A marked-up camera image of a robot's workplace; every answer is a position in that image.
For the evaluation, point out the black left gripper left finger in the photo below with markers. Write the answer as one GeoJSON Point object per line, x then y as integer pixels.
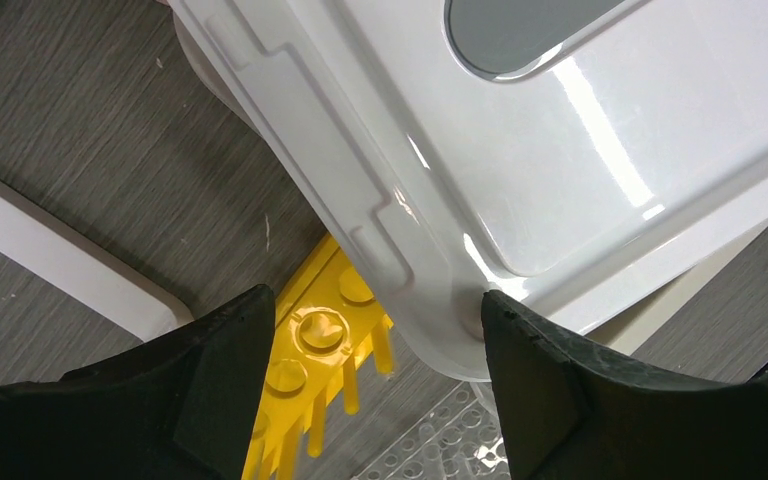
{"type": "Point", "coordinates": [181, 406]}

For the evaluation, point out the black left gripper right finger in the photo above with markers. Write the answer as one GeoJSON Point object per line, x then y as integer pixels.
{"type": "Point", "coordinates": [570, 408]}

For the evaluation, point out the left metal rack pole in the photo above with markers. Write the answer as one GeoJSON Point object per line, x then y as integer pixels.
{"type": "Point", "coordinates": [56, 253]}

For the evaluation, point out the yellow plastic test tube rack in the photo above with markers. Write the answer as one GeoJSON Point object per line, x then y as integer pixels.
{"type": "Point", "coordinates": [328, 322]}

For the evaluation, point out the clear acrylic tube rack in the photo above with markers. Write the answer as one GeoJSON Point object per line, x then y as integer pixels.
{"type": "Point", "coordinates": [459, 438]}

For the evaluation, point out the beige plastic bin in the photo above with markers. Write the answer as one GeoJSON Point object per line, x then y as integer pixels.
{"type": "Point", "coordinates": [626, 331]}

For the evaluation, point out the white plastic lid tray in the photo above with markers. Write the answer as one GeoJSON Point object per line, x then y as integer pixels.
{"type": "Point", "coordinates": [575, 155]}

